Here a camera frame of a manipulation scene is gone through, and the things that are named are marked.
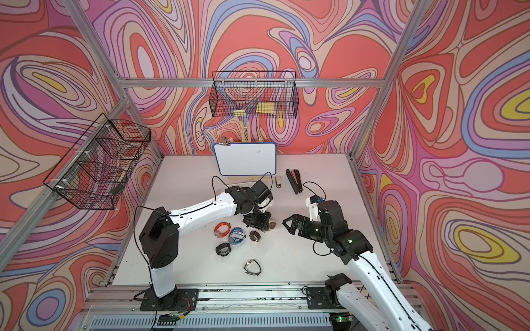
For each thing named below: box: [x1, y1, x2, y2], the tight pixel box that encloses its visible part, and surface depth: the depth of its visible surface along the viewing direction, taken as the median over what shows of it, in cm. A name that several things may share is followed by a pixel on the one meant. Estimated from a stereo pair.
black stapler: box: [285, 168, 303, 195], surface depth 109 cm
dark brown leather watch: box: [248, 230, 262, 243], surface depth 88 cm
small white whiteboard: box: [213, 142, 277, 176], surface depth 100 cm
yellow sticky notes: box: [256, 101, 275, 114], surface depth 92 cm
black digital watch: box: [215, 242, 232, 257], surface depth 84 cm
